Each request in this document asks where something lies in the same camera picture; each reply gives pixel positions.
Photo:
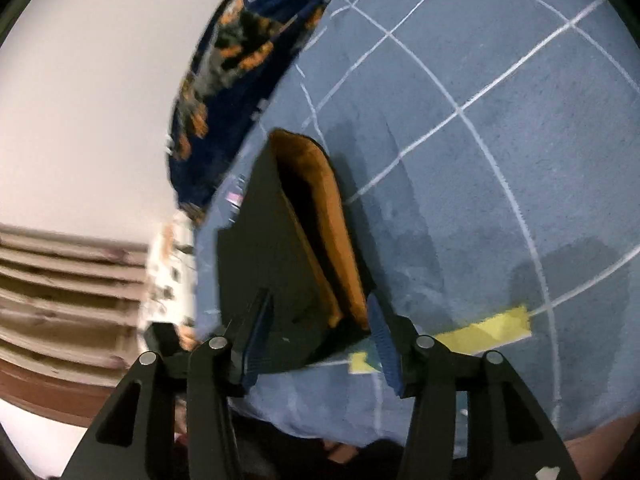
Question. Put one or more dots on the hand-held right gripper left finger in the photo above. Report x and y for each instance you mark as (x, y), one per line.
(257, 340)

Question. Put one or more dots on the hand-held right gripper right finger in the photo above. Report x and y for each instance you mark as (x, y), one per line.
(385, 345)

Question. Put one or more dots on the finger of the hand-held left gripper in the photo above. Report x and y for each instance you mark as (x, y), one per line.
(162, 340)

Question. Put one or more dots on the black pants with orange lining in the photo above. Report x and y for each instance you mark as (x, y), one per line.
(280, 260)

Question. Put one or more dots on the yellow paper strip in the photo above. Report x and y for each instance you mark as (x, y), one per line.
(485, 332)
(362, 364)

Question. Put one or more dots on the white floral pillow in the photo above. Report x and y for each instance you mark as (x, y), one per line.
(167, 270)

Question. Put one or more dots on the blue checked bed sheet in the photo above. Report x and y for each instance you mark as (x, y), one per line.
(475, 160)

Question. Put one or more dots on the navy dog print blanket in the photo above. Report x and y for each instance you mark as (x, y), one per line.
(235, 75)

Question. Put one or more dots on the dark wooden bed frame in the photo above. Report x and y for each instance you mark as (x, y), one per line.
(50, 390)

